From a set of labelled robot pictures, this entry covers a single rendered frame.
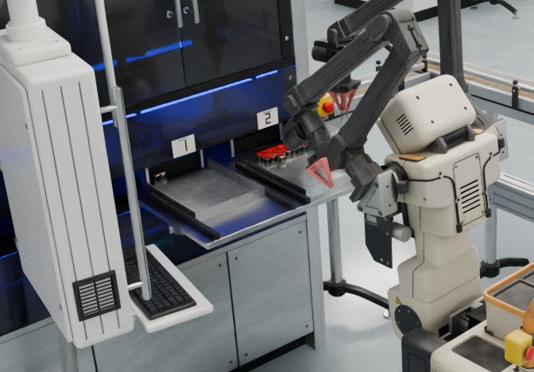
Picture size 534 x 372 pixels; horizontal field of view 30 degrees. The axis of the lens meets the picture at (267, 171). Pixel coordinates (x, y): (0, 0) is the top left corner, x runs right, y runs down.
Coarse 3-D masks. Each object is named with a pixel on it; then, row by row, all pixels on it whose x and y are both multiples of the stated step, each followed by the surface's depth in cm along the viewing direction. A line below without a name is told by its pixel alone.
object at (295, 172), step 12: (252, 168) 337; (276, 168) 339; (288, 168) 338; (300, 168) 337; (288, 180) 321; (300, 180) 328; (312, 180) 327; (336, 180) 320; (348, 180) 323; (300, 192) 316; (312, 192) 315
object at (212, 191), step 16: (208, 160) 343; (192, 176) 338; (208, 176) 336; (224, 176) 335; (240, 176) 328; (160, 192) 321; (176, 192) 327; (192, 192) 326; (208, 192) 325; (224, 192) 324; (240, 192) 323; (256, 192) 316; (192, 208) 315; (208, 208) 307; (224, 208) 311
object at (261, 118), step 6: (276, 108) 345; (258, 114) 341; (264, 114) 342; (270, 114) 344; (276, 114) 345; (258, 120) 342; (264, 120) 343; (270, 120) 345; (276, 120) 346; (258, 126) 342; (264, 126) 344
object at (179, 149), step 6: (180, 138) 325; (186, 138) 326; (192, 138) 328; (174, 144) 324; (180, 144) 326; (192, 144) 328; (174, 150) 325; (180, 150) 326; (192, 150) 329; (174, 156) 326
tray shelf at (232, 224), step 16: (240, 160) 348; (256, 160) 347; (144, 192) 329; (336, 192) 318; (160, 208) 317; (240, 208) 313; (256, 208) 312; (272, 208) 311; (288, 208) 310; (304, 208) 312; (176, 224) 306; (208, 224) 304; (224, 224) 304; (240, 224) 303; (256, 224) 302; (208, 240) 295; (224, 240) 296
